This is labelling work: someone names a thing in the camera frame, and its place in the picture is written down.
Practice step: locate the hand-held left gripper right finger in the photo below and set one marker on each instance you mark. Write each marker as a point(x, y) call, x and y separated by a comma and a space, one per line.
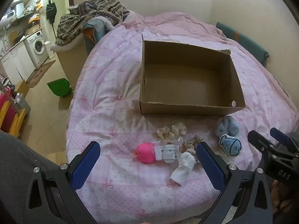
point(209, 168)

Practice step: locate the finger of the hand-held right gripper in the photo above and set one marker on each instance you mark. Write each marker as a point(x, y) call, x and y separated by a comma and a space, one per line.
point(280, 134)
point(260, 142)

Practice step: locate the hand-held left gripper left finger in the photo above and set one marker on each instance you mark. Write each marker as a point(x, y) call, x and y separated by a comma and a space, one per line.
point(86, 165)

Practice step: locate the white sock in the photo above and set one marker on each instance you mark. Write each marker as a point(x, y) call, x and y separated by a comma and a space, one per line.
point(185, 164)

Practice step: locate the leopard print scrunchie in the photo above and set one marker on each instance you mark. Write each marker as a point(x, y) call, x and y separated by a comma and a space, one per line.
point(192, 143)

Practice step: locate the person's right hand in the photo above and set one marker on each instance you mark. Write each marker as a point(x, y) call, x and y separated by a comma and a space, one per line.
point(279, 196)

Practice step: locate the blue fish-shaped plush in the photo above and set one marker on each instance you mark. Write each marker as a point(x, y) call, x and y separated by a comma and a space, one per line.
point(230, 145)

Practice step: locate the pink bow-print bed blanket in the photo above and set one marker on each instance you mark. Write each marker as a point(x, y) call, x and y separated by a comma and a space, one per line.
point(112, 112)

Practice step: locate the pink squishy toy in bag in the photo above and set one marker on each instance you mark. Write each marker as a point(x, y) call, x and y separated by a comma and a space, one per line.
point(146, 152)

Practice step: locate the person's dark grey trousers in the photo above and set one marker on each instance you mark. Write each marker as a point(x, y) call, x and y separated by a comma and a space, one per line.
point(16, 168)

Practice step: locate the yellow wooden rack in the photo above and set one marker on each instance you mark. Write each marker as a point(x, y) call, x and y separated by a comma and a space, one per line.
point(16, 121)

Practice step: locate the green plastic dustpan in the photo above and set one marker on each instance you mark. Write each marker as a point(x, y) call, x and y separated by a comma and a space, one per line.
point(59, 86)

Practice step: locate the grey bin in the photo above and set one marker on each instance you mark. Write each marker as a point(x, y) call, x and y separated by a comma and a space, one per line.
point(23, 106)

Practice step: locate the teal headboard cushion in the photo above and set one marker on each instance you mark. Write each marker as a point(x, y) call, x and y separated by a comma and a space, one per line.
point(247, 43)

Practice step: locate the pink suitcase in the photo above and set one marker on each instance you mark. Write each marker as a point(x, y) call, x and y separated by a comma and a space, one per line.
point(5, 108)

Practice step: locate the small brown cardboard box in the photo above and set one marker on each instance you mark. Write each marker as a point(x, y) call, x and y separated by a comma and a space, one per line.
point(22, 88)

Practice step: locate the brown patterned doormat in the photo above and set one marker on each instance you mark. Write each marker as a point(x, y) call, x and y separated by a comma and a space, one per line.
point(41, 73)

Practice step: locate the beige sofa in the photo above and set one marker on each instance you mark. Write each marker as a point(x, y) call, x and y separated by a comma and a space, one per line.
point(70, 63)

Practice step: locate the white paper rolls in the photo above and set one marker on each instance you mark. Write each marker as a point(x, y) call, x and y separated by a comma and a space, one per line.
point(49, 50)

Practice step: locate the white kitchen cabinets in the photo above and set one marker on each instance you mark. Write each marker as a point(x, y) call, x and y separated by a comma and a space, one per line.
point(16, 63)

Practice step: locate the white washing machine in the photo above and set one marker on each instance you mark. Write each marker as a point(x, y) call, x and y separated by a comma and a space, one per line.
point(36, 47)

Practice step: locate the teal cushion with orange lining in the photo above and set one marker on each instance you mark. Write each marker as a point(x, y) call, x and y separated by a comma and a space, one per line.
point(95, 31)

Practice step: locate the brown striped knit blanket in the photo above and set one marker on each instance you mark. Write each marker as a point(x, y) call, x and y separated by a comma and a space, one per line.
point(105, 10)

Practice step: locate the black hanging garment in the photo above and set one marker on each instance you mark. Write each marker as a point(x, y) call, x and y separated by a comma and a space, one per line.
point(51, 11)

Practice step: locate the grey tabby cat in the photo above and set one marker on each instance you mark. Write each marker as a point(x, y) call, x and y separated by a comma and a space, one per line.
point(83, 7)

